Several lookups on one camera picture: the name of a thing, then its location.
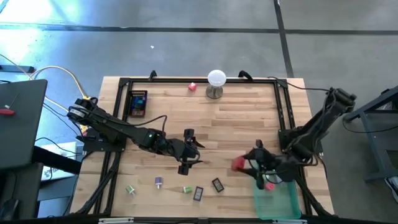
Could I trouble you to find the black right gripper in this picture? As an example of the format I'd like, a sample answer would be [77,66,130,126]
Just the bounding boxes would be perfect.
[240,138,297,190]

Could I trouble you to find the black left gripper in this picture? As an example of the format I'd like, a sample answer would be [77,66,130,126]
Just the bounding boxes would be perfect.
[169,128,206,176]

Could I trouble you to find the black digital clock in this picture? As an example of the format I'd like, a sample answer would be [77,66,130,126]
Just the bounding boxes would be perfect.
[211,177,225,194]

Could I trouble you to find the purple digital clock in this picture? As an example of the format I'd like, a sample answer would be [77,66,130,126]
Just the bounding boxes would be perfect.
[192,185,205,202]

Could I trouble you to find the green transparent tray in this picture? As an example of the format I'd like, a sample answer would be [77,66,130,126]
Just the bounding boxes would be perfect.
[251,159,302,220]

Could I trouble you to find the white mushroom table lamp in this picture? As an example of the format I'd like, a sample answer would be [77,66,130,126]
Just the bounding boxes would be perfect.
[205,69,228,100]

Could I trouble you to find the dark metal side table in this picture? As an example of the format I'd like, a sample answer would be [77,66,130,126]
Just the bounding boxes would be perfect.
[343,85,398,183]

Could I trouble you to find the white cardboard box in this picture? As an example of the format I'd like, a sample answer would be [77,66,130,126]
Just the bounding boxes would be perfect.
[40,141,78,182]

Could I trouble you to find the person's foot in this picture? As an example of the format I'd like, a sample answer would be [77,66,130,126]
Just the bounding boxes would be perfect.
[385,176,398,202]

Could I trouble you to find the dark grey desk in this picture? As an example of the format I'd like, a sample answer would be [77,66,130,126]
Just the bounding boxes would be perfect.
[0,78,48,170]

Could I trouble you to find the black bar on floor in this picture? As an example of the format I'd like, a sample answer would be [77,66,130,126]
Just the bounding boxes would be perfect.
[0,64,35,73]

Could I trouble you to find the silver metal bracket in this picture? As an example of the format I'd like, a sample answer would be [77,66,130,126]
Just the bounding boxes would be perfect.
[272,218,308,224]
[98,217,135,223]

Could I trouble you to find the black aluminium table frame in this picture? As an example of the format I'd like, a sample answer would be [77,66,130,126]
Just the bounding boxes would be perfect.
[70,77,335,218]

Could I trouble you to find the yellow power cable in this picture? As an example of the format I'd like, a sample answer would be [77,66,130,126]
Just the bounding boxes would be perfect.
[0,52,91,102]

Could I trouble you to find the red-handled screwdriver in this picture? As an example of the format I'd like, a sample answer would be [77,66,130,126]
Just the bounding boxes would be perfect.
[0,93,19,116]

